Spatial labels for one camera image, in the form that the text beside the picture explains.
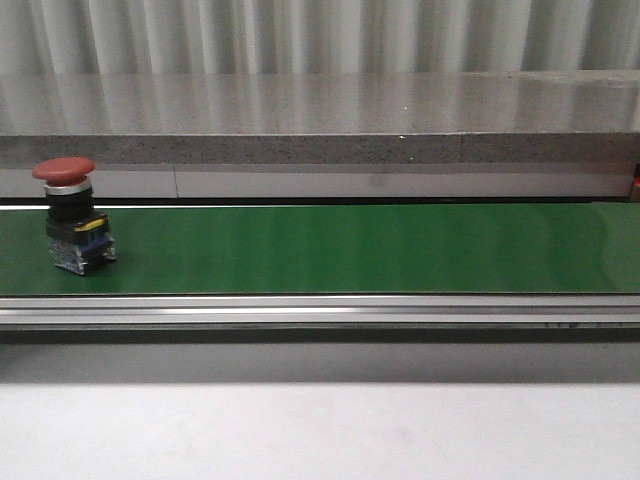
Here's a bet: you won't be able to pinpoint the aluminium conveyor side rail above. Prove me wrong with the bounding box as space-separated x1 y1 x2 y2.
1 294 639 344

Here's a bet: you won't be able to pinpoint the green conveyor belt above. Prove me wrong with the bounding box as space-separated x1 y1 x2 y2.
1 202 639 296

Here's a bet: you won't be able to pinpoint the grey speckled stone countertop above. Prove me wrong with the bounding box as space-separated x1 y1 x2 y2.
1 71 639 167

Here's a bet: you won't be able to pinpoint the red mushroom button yellow tab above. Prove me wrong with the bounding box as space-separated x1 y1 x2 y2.
32 156 116 276

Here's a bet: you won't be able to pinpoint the white pleated curtain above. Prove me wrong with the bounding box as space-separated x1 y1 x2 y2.
1 1 639 74

